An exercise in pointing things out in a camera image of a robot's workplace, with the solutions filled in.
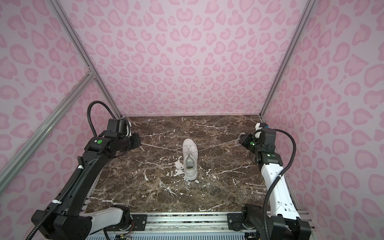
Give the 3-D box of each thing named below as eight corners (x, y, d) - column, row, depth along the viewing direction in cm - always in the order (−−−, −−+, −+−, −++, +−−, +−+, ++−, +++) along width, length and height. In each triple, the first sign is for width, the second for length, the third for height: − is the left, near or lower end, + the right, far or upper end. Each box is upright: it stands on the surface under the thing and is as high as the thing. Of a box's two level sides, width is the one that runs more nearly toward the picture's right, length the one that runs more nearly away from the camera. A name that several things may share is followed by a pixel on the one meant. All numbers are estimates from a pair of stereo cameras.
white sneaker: (182, 180, 89) (180, 173, 81) (184, 143, 106) (183, 134, 98) (198, 180, 89) (198, 173, 80) (198, 143, 106) (198, 134, 97)
